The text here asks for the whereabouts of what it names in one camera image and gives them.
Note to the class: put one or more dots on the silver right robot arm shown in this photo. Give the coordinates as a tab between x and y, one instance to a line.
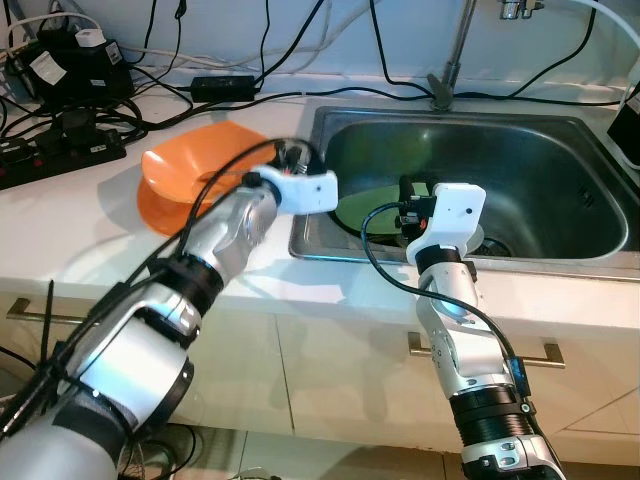
450	330

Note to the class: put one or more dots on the cream kitchen cabinet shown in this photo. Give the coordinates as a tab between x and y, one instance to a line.
320	370

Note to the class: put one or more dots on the green plate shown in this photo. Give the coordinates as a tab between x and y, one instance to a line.
365	210

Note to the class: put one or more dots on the black power adapter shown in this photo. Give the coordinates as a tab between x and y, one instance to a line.
222	88

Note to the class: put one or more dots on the stainless steel sink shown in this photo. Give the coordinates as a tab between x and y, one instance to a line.
540	160

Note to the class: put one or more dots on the metal faucet pipe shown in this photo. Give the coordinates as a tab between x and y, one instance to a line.
455	50

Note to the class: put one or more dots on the large black box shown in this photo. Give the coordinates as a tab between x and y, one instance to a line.
630	150

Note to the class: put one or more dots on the metal tap valve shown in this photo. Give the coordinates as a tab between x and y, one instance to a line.
522	8

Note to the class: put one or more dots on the black charger device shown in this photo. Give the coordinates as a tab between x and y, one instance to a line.
75	75

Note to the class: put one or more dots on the black power strip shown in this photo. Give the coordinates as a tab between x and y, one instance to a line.
60	160

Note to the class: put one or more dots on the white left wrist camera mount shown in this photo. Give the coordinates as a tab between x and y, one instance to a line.
305	192

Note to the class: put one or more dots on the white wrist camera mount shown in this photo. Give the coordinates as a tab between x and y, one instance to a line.
305	192
455	215

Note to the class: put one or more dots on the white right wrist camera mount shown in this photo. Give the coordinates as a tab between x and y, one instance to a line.
455	215

